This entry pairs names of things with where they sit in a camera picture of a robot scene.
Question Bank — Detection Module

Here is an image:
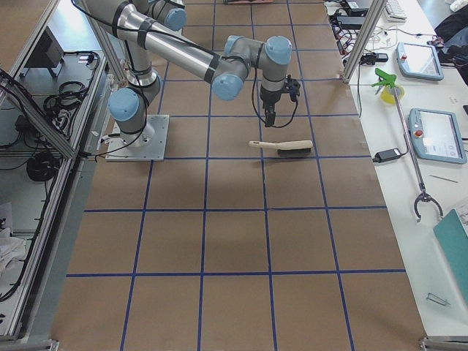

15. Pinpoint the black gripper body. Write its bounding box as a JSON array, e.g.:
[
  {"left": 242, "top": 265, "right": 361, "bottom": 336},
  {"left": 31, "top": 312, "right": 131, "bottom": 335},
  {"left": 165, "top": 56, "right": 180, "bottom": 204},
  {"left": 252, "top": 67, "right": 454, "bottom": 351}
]
[{"left": 260, "top": 90, "right": 282, "bottom": 114}]

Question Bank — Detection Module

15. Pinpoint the cream hand brush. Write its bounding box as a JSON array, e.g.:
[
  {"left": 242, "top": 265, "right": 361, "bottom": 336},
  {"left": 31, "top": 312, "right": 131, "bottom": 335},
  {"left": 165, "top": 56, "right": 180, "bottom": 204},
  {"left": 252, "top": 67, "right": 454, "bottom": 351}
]
[{"left": 248, "top": 140, "right": 313, "bottom": 156}]

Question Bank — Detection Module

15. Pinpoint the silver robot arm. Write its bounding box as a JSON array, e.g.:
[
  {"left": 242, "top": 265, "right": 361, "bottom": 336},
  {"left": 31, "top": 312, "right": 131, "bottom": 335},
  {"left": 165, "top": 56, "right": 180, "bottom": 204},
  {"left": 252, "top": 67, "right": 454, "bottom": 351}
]
[{"left": 73, "top": 1, "right": 301, "bottom": 149}]

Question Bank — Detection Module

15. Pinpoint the black power brick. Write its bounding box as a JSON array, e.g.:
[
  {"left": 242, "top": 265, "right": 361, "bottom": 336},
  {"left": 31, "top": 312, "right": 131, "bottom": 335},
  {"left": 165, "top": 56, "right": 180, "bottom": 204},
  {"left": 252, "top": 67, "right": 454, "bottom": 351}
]
[{"left": 336, "top": 16, "right": 366, "bottom": 30}]

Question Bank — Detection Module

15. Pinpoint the black power adapter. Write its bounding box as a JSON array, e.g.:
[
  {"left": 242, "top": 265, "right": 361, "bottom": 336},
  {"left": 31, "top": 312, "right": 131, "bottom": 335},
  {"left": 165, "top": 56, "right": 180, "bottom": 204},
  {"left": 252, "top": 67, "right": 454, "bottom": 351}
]
[{"left": 372, "top": 148, "right": 402, "bottom": 163}]

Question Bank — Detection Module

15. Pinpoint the long metal reacher grabber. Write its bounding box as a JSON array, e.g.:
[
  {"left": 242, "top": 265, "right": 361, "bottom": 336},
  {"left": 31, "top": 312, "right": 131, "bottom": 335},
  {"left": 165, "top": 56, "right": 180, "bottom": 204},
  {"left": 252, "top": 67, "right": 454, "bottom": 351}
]
[{"left": 373, "top": 68, "right": 444, "bottom": 222}]

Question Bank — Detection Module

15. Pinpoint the white keyboard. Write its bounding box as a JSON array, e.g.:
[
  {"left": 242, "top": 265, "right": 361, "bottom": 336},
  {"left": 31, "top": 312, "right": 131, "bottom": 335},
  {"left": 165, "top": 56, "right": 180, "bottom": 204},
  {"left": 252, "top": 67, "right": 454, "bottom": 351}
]
[{"left": 383, "top": 0, "right": 407, "bottom": 23}]

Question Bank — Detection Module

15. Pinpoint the far teach pendant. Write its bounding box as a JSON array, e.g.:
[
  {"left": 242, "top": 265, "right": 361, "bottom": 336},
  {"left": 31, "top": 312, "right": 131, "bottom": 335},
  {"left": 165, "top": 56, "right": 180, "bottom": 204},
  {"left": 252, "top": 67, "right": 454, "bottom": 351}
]
[{"left": 396, "top": 42, "right": 444, "bottom": 81}]

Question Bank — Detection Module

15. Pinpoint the teach pendant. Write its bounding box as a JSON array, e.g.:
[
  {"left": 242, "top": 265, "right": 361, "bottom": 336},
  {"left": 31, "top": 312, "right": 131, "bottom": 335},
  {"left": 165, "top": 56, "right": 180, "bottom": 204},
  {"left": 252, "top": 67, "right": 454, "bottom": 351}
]
[
  {"left": 396, "top": 42, "right": 444, "bottom": 81},
  {"left": 409, "top": 108, "right": 467, "bottom": 165}
]

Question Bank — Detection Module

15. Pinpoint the near teach pendant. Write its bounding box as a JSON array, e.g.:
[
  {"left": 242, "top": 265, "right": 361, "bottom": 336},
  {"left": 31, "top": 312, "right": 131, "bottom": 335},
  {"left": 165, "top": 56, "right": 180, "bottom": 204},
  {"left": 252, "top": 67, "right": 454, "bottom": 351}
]
[{"left": 409, "top": 108, "right": 467, "bottom": 165}]

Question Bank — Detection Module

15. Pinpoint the teal book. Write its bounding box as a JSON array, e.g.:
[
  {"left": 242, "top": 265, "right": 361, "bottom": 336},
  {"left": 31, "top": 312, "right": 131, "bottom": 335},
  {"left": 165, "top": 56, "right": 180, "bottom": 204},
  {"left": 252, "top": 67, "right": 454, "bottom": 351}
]
[{"left": 433, "top": 209, "right": 467, "bottom": 301}]

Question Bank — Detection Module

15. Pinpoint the white crumpled cloth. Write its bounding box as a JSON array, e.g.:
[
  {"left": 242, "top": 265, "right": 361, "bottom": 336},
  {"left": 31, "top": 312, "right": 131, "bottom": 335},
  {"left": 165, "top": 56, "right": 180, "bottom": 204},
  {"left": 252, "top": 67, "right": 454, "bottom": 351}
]
[{"left": 0, "top": 203, "right": 27, "bottom": 279}]

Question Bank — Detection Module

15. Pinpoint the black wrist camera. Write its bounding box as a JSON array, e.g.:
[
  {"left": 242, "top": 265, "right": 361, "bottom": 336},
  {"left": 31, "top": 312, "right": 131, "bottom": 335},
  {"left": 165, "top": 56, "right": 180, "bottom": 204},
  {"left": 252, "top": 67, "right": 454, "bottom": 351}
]
[{"left": 285, "top": 75, "right": 301, "bottom": 102}]

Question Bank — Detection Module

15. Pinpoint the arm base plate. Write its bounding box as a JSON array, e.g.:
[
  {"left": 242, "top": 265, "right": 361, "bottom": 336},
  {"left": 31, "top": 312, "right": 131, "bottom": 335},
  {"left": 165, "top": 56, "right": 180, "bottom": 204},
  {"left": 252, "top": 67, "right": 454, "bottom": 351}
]
[{"left": 105, "top": 115, "right": 170, "bottom": 162}]

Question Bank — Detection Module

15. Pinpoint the aluminium frame post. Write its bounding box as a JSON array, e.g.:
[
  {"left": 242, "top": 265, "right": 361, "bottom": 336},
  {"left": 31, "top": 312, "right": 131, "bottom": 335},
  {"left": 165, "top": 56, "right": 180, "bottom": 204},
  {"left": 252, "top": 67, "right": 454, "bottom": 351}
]
[{"left": 341, "top": 0, "right": 386, "bottom": 83}]

